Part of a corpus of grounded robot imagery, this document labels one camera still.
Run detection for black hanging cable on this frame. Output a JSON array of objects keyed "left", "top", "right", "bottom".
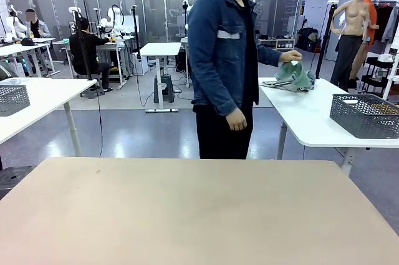
[{"left": 97, "top": 89, "right": 103, "bottom": 157}]

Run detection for dark olive chair back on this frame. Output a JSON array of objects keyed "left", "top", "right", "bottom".
[{"left": 0, "top": 64, "right": 17, "bottom": 82}]

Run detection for grey step stool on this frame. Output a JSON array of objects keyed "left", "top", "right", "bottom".
[{"left": 153, "top": 73, "right": 175, "bottom": 104}]

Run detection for black stand white top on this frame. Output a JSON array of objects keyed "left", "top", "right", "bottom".
[{"left": 314, "top": 0, "right": 339, "bottom": 80}]

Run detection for person's left hand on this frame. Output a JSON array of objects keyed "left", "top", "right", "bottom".
[{"left": 279, "top": 50, "right": 303, "bottom": 68}]

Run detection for mannequin orange shirt tan hat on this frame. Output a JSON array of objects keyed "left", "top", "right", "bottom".
[{"left": 350, "top": 0, "right": 380, "bottom": 80}]

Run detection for person's right forearm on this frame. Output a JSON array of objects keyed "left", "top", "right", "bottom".
[{"left": 199, "top": 65, "right": 243, "bottom": 115}]

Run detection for person's left forearm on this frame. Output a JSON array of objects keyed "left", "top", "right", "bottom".
[{"left": 257, "top": 43, "right": 283, "bottom": 68}]

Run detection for person in grey jacket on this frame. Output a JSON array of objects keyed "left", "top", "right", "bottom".
[{"left": 24, "top": 9, "right": 52, "bottom": 40}]

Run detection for wooden shoe shelf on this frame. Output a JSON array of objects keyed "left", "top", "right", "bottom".
[{"left": 257, "top": 36, "right": 297, "bottom": 52}]

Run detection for black pole stand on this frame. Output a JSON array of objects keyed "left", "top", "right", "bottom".
[{"left": 130, "top": 4, "right": 143, "bottom": 63}]

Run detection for clothes rack dark garments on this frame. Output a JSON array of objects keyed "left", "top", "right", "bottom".
[{"left": 372, "top": 0, "right": 399, "bottom": 44}]

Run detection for person in denim jacket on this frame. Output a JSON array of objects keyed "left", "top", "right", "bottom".
[{"left": 188, "top": 0, "right": 283, "bottom": 160}]

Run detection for green terry towel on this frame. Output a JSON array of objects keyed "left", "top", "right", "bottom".
[{"left": 260, "top": 59, "right": 312, "bottom": 93}]

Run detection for white long desk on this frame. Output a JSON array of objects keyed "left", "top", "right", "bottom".
[{"left": 0, "top": 37, "right": 57, "bottom": 77}]

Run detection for seated person in black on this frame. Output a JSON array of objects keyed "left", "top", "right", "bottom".
[{"left": 69, "top": 17, "right": 115, "bottom": 93}]

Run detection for black rolling cart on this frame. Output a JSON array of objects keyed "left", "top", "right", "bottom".
[{"left": 361, "top": 54, "right": 394, "bottom": 94}]

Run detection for person's right hand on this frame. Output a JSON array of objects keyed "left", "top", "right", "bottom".
[{"left": 226, "top": 105, "right": 249, "bottom": 132}]

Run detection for grey woven plastic basket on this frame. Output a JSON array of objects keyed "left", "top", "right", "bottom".
[
  {"left": 329, "top": 93, "right": 399, "bottom": 140},
  {"left": 0, "top": 84, "right": 31, "bottom": 117}
]

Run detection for white standing desk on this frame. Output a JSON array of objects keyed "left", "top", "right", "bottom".
[{"left": 139, "top": 42, "right": 181, "bottom": 113}]

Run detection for white workbench desk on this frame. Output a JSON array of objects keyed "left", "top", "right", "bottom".
[{"left": 52, "top": 36, "right": 132, "bottom": 90}]

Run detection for white side table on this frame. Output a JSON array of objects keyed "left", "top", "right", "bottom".
[
  {"left": 0, "top": 77, "right": 98, "bottom": 157},
  {"left": 258, "top": 77, "right": 399, "bottom": 178}
]

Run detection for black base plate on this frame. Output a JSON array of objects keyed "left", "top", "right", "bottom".
[{"left": 0, "top": 165, "right": 34, "bottom": 200}]

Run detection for black bags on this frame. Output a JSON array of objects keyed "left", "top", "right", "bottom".
[{"left": 296, "top": 27, "right": 320, "bottom": 53}]

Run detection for bare mannequin black trousers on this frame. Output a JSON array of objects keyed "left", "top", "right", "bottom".
[{"left": 330, "top": 0, "right": 370, "bottom": 91}]

